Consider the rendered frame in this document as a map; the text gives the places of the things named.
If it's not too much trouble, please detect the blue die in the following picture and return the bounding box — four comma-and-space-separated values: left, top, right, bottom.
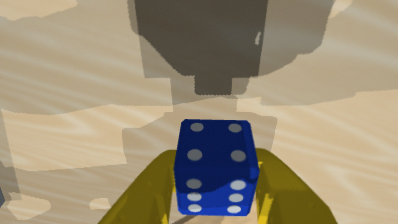
173, 119, 260, 216

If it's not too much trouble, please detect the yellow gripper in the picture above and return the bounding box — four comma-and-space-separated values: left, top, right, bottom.
98, 148, 338, 224

